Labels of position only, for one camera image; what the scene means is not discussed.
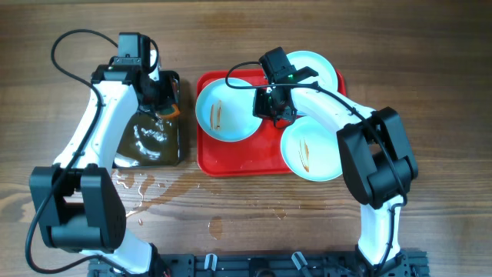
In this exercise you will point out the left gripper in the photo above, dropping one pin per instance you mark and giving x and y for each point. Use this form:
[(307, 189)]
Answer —
[(167, 78)]

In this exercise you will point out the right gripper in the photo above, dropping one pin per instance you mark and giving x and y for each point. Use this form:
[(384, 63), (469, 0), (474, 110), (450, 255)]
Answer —
[(260, 109)]

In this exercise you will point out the orange green sponge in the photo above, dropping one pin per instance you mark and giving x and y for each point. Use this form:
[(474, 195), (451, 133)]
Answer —
[(171, 111)]

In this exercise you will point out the white plate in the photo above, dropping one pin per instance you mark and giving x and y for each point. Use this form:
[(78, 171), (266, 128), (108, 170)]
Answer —
[(311, 151), (327, 76), (225, 113)]

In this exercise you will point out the white plate top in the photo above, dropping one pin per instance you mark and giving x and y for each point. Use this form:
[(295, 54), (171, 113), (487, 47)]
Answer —
[(327, 76)]

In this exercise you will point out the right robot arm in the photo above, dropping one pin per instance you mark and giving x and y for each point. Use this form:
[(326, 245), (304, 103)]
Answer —
[(377, 163)]

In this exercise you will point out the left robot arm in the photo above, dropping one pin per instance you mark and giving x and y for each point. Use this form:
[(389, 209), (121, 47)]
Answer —
[(77, 207)]

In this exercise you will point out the black water tray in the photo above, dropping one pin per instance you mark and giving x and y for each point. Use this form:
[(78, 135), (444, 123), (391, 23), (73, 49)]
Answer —
[(149, 140)]

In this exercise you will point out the red serving tray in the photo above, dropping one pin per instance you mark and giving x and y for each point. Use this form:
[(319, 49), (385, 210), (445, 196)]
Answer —
[(258, 154)]

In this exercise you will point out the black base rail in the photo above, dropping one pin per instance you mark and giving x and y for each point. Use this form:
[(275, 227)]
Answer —
[(331, 264)]

